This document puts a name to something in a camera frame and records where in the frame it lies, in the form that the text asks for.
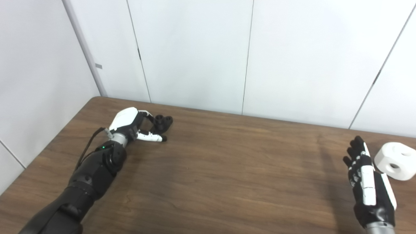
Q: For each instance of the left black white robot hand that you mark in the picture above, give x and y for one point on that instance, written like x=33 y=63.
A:
x=125 y=118

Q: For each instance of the round white plastic piece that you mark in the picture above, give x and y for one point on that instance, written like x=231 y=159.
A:
x=393 y=157

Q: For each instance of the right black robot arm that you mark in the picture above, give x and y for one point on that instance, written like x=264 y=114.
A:
x=380 y=229

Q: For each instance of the grey wall corner post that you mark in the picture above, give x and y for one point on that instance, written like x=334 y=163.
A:
x=84 y=48

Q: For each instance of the black plastic holder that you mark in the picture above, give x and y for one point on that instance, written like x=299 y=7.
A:
x=162 y=123

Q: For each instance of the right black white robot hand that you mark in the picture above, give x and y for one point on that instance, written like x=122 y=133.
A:
x=369 y=188

